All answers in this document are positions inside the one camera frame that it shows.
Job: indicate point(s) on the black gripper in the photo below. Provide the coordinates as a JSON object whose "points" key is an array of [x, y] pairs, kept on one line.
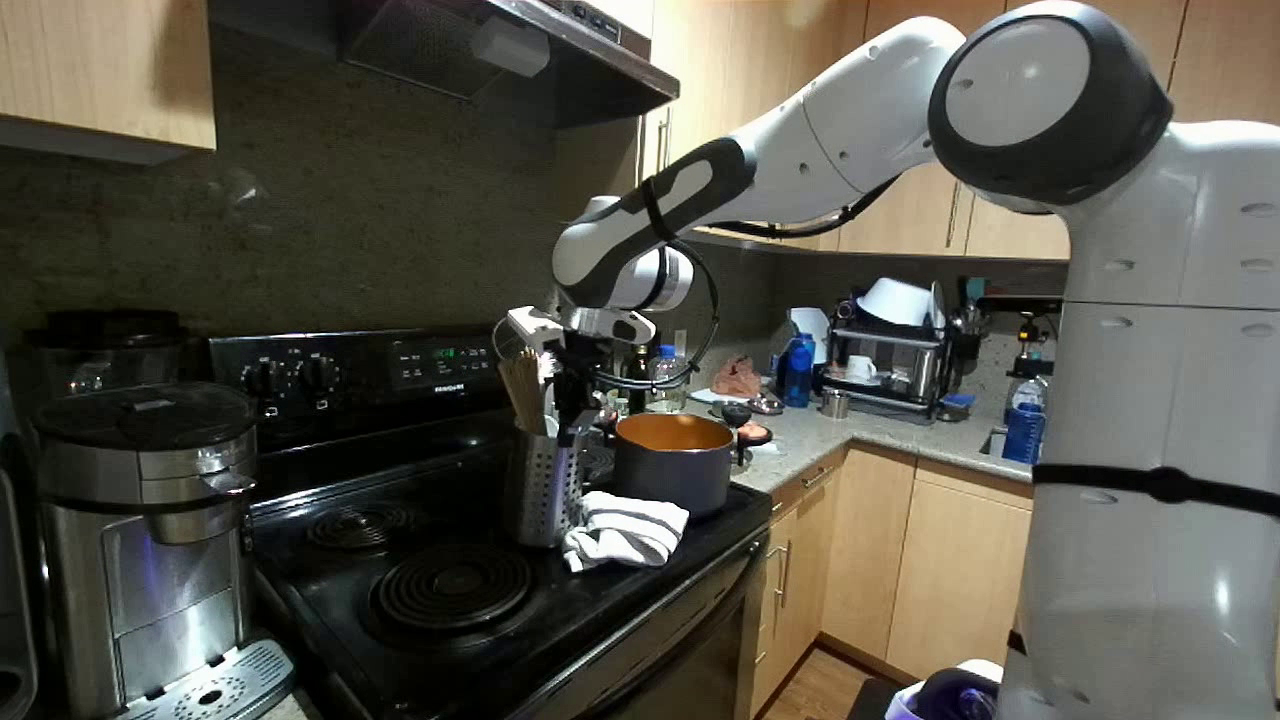
{"points": [[582, 367]]}

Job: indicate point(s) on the upper wooden cabinets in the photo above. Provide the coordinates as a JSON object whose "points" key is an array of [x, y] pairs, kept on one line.
{"points": [[737, 56]]}

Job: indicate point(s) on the orange pot with handles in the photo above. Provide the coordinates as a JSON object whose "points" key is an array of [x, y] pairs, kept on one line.
{"points": [[673, 456]]}

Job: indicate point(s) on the black kitchen stove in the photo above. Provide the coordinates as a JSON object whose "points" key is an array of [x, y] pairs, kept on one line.
{"points": [[390, 566]]}

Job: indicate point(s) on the wooden cabinets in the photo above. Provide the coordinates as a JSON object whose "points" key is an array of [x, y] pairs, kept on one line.
{"points": [[883, 566], [737, 56]]}

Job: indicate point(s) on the range hood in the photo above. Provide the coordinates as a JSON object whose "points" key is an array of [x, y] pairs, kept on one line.
{"points": [[563, 63]]}

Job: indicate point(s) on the blue bottle on counter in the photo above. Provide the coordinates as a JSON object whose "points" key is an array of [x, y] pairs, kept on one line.
{"points": [[794, 379]]}

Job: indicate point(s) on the clear plastic bottle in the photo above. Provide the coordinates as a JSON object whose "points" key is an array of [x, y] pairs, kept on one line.
{"points": [[670, 379]]}

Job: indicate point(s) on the lower wooden cabinets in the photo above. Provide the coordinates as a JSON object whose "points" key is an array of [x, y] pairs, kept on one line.
{"points": [[883, 566]]}

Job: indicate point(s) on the dish rack with dishes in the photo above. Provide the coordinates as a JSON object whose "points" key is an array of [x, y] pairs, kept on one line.
{"points": [[886, 347]]}

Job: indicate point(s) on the white dish cloth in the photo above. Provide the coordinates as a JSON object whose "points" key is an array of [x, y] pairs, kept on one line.
{"points": [[620, 530]]}

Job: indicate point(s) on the perforated steel utensil holder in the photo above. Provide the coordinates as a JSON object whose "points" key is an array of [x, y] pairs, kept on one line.
{"points": [[546, 495]]}

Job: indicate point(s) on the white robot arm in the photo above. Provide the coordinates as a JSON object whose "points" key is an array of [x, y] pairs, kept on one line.
{"points": [[1148, 579]]}

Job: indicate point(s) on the steel coffee maker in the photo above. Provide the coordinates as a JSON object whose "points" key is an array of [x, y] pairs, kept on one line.
{"points": [[141, 499]]}

